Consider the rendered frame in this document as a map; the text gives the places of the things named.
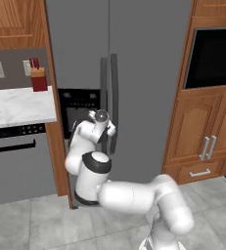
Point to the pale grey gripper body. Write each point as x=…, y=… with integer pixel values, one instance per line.
x=111, y=130

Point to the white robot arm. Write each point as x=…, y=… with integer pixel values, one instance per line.
x=130, y=197

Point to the wooden fridge side panel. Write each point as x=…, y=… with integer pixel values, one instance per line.
x=57, y=153

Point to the grey fridge door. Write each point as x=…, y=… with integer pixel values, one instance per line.
x=147, y=81

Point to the grey freezer door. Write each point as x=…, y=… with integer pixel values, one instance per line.
x=78, y=42

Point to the red knife block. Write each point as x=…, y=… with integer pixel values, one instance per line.
x=38, y=79

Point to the wooden drawer front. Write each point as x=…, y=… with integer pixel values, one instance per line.
x=201, y=172

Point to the grey dishwasher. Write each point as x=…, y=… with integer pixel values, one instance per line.
x=16, y=169

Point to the black built-in oven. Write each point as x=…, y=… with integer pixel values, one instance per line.
x=214, y=58

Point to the wooden cupboard above oven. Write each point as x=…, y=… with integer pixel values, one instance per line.
x=215, y=8

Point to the wooden wall cupboard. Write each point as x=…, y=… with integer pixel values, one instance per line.
x=15, y=22

